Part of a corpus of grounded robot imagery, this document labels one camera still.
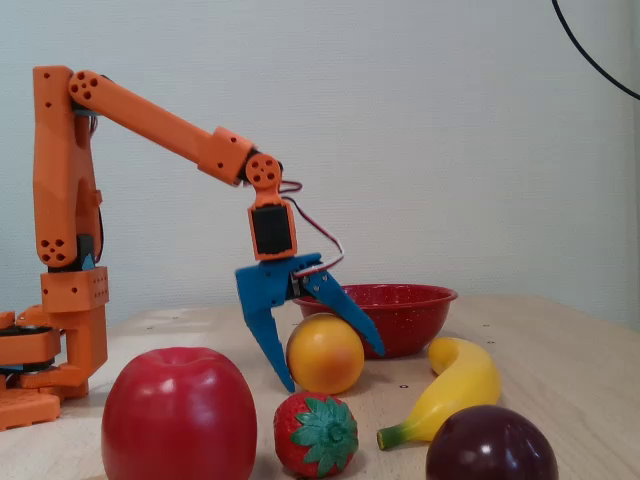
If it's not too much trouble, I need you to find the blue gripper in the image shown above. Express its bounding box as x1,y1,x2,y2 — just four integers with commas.
234,252,387,394

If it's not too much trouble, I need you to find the orange toy peach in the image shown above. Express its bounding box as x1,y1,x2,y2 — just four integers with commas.
286,313,366,395

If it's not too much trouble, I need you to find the orange robot arm base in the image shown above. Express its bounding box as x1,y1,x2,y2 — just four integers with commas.
0,304,110,433

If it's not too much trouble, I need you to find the red speckled enamel bowl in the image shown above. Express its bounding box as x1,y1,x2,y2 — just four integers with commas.
292,283,459,360

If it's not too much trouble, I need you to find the red toy strawberry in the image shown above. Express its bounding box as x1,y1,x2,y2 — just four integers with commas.
273,392,360,479

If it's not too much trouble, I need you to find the red toy apple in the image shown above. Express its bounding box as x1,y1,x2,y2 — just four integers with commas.
101,346,259,480

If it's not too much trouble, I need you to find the yellow toy banana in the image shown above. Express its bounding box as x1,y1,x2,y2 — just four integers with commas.
376,337,502,451

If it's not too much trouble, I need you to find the dark purple toy plum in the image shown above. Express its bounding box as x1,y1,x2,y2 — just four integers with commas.
425,404,560,480

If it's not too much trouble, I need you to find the red white black servo cable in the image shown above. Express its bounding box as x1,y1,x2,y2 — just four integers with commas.
277,180,347,281

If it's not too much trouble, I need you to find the black hanging cable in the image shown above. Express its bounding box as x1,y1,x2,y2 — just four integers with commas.
551,0,640,101

